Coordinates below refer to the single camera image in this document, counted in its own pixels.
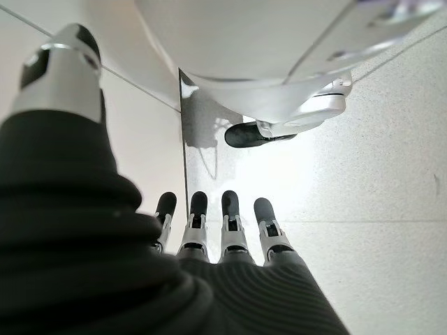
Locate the black silver robot left hand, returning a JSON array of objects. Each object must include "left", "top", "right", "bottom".
[{"left": 0, "top": 22, "right": 350, "bottom": 335}]

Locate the white glossy cabinet front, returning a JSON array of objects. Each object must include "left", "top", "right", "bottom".
[{"left": 0, "top": 0, "right": 218, "bottom": 210}]

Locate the black robot left foot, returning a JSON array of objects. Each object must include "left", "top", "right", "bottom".
[{"left": 224, "top": 121, "right": 298, "bottom": 149}]

